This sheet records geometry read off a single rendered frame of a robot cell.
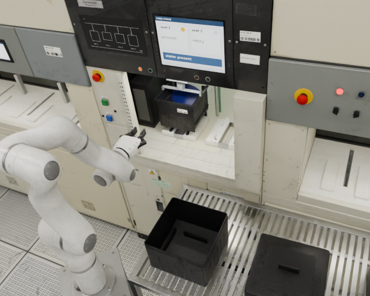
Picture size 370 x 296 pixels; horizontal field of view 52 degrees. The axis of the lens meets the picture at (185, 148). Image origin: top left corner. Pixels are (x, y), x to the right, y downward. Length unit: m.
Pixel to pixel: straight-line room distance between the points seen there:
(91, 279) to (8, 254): 1.52
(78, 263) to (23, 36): 1.12
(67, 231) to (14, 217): 1.95
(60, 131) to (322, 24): 0.91
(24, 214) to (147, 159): 1.49
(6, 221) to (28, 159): 2.18
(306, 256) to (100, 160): 0.91
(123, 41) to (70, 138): 0.57
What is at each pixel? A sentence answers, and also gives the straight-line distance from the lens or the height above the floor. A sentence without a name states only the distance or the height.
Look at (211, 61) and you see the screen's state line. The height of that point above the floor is 1.52.
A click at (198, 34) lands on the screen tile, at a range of 1.49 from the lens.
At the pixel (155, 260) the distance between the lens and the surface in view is 1.70.
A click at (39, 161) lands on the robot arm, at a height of 1.55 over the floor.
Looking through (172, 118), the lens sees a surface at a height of 1.01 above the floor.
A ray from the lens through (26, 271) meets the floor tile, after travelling 2.95.
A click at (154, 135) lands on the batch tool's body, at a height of 0.87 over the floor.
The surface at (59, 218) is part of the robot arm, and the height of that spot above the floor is 1.28.
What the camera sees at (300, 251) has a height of 0.86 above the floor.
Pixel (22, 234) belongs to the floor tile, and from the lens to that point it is 3.18.
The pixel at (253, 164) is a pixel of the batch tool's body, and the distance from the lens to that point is 1.71.
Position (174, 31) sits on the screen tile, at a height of 1.62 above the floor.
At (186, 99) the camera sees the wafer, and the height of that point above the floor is 1.04.
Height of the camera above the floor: 2.25
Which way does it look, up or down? 42 degrees down
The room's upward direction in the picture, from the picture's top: 8 degrees counter-clockwise
